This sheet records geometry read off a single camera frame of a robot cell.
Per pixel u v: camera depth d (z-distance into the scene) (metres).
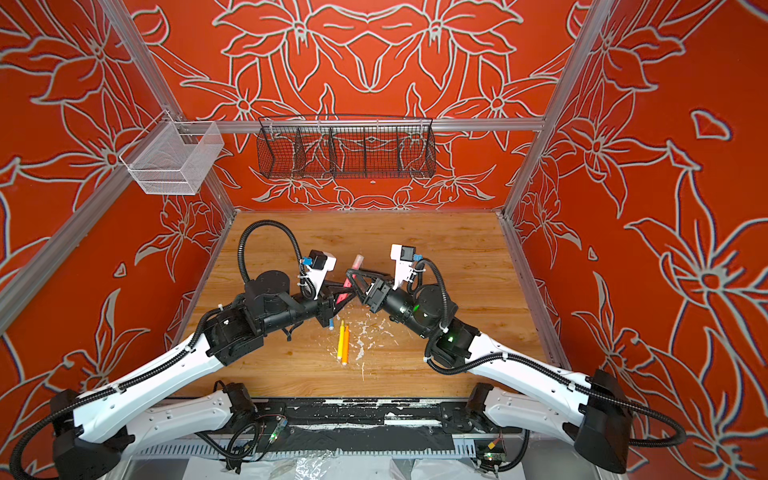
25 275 0.52
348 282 0.62
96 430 0.39
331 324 0.72
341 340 0.85
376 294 0.55
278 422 0.72
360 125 0.92
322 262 0.56
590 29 0.73
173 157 0.92
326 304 0.55
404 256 0.57
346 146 0.99
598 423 0.39
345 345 0.84
